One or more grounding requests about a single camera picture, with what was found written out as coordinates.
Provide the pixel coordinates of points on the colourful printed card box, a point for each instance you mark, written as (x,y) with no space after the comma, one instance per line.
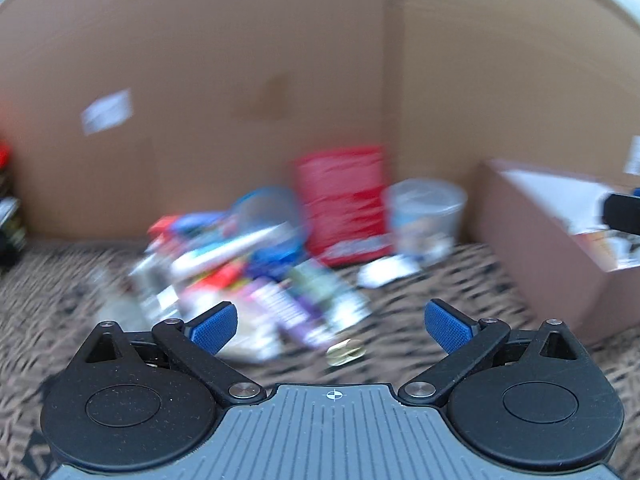
(195,222)

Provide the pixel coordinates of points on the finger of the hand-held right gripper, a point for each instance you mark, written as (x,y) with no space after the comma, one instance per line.
(622,212)

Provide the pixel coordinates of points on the white tube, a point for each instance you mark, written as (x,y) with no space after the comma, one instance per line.
(235,247)

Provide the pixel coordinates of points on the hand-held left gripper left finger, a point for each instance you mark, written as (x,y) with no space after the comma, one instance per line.
(215,330)

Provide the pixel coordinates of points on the clear cotton swab jar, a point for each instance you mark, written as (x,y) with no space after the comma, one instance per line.
(425,220)

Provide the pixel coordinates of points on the pink cardboard box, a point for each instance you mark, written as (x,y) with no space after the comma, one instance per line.
(540,270)

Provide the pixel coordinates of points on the red flat box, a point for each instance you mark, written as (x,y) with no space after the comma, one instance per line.
(345,195)

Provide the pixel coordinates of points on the red small packet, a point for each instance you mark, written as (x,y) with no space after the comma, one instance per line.
(222,276)

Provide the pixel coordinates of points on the clear plastic funnel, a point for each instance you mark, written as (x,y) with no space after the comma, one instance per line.
(150,300)

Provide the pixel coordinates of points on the white paper wrapper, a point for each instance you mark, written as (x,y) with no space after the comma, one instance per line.
(387,270)

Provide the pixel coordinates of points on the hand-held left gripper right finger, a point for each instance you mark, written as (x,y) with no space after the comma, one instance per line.
(447,327)

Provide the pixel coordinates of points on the letter printed rug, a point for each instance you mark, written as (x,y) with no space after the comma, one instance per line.
(400,320)

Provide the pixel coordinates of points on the brown cardboard panel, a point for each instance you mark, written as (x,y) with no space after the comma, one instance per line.
(500,60)
(200,60)

